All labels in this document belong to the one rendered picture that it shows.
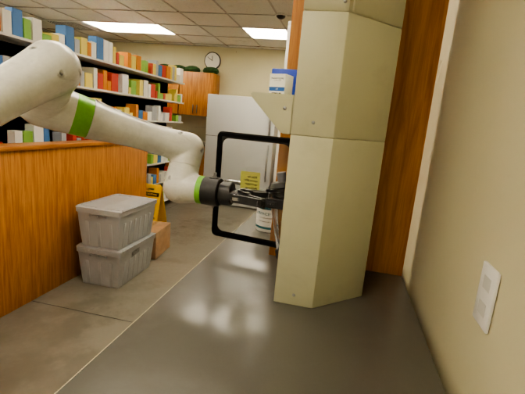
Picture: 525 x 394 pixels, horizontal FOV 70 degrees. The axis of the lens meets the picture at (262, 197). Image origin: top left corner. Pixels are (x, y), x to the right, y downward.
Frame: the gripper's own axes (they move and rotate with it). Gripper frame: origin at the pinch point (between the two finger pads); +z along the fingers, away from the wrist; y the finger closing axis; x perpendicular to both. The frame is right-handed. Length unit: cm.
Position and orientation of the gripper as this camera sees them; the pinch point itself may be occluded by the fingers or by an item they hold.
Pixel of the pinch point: (283, 201)
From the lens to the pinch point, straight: 116.4
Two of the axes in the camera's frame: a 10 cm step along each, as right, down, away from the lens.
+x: -1.0, 9.8, 2.0
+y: 2.2, -1.7, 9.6
